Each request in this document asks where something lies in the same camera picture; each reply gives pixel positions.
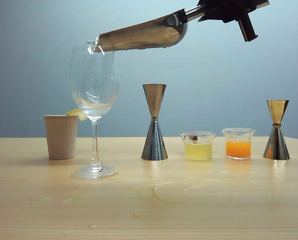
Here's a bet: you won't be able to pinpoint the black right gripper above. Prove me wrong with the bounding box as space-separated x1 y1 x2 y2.
196 0 260 43

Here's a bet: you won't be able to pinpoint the stainless steel ice scoop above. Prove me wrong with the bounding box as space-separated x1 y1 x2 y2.
93 4 208 54

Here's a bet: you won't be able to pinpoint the clear ice cubes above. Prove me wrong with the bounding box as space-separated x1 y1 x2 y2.
85 40 99 55

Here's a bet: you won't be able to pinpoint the glass beaker with yellow juice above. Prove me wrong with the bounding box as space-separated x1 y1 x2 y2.
179 131 217 162

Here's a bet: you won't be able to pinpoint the glass beaker with orange juice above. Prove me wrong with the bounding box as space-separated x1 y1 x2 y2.
221 127 257 161

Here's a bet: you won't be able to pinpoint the silver double-ended jigger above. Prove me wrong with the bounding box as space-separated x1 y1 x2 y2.
140 83 169 161

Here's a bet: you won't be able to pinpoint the clear wine glass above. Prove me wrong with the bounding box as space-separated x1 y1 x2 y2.
69 44 120 181

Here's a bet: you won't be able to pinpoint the gold double-ended jigger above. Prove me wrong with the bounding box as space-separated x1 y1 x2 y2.
262 99 291 161

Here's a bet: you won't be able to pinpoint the yellow lemon slice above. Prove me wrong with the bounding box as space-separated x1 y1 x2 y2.
65 108 88 123

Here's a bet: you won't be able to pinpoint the water puddle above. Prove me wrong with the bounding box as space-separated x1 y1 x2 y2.
127 179 206 205

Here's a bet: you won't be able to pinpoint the beige paper cup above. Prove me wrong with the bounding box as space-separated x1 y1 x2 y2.
43 114 79 161

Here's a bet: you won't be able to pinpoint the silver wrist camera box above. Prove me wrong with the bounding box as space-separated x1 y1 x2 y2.
250 0 271 9

